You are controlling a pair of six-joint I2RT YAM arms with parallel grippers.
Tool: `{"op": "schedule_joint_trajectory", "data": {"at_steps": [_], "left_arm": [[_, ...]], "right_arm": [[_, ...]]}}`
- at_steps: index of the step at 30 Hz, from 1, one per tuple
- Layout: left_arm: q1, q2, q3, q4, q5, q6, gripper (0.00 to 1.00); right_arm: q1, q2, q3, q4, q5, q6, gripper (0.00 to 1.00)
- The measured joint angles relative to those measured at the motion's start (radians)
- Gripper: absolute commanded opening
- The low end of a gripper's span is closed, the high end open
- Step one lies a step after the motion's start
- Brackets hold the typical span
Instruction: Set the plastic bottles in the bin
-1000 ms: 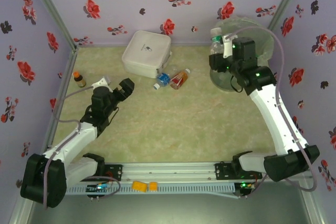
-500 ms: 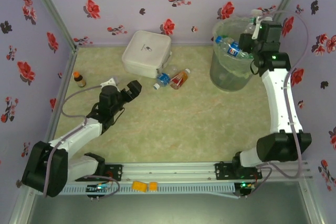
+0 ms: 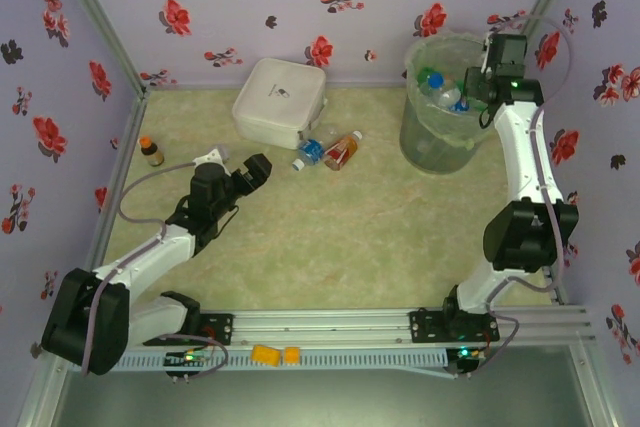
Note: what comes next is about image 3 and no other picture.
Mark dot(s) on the Pepsi bottle blue cap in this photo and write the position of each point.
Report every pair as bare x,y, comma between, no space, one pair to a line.
436,81
459,107

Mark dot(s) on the green bottle orange cap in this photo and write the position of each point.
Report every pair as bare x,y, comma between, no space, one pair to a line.
425,74

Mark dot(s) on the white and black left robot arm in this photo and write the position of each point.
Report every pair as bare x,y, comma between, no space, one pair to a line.
150,259

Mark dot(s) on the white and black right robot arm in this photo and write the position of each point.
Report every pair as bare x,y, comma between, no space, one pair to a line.
522,157

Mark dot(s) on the green plastic bin liner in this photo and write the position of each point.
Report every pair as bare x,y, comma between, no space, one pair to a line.
450,132

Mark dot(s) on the grey plastic bin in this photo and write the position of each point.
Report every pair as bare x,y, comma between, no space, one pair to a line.
430,147

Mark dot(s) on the crumpled blue label bottle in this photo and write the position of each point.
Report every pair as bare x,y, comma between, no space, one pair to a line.
312,149

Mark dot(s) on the small brown bottle orange cap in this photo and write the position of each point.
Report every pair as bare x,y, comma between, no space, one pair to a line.
152,154

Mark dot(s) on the white zip case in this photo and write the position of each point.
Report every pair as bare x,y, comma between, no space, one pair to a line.
280,102

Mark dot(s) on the red label drink bottle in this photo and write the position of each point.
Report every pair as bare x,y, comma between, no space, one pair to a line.
340,152

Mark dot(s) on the large yellow block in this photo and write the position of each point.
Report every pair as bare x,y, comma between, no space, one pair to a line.
265,354

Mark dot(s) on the small yellow block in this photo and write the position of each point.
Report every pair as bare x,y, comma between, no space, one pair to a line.
291,355

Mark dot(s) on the aluminium frame post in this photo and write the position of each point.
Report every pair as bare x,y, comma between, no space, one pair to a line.
545,2
100,22

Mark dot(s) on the aluminium table side rail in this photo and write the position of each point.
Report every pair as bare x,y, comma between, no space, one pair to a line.
559,294
125,157

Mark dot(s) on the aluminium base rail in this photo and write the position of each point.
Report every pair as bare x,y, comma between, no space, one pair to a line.
320,327

